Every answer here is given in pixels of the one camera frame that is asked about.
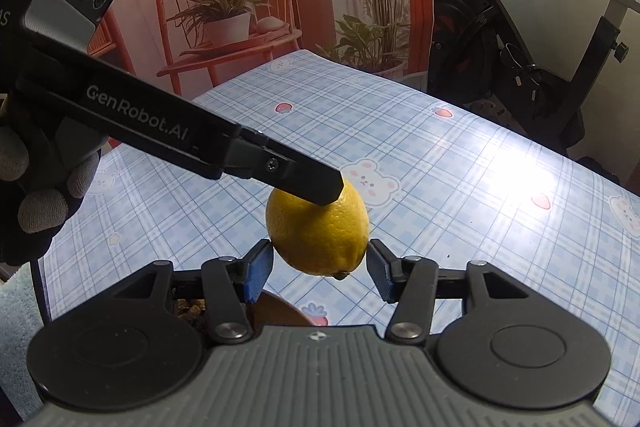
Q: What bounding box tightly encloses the blue plaid tablecloth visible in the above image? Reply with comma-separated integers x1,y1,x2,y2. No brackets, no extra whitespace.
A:
40,51,639,426

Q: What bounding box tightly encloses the lemon with pointed tip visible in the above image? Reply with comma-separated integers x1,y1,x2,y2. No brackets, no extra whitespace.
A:
265,181,369,280

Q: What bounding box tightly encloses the black exercise bike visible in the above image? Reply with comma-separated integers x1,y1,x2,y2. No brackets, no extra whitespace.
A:
424,0,640,158

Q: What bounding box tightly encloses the purple mangosteen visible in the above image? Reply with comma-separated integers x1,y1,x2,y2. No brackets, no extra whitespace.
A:
171,288,312,338

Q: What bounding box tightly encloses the left gloved hand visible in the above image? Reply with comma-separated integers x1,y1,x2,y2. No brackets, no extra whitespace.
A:
1,95,107,267

